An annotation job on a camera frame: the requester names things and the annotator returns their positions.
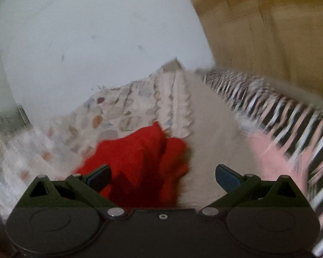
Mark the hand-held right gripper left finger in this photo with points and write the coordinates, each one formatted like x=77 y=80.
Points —
x=99 y=176

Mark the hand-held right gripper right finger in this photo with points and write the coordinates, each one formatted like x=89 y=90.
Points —
x=226 y=178

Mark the red small garment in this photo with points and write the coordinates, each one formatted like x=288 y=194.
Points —
x=140 y=156

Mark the beige bed sheet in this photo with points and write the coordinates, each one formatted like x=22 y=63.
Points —
x=212 y=129

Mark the patterned printed bedsheet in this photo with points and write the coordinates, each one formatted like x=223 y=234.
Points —
x=110 y=107

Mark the pink zebra striped cloth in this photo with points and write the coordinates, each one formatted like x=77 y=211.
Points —
x=285 y=118

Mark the grey ledge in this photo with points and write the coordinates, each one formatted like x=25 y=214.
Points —
x=5 y=121

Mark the yellow wooden wardrobe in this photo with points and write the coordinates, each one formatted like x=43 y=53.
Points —
x=258 y=32

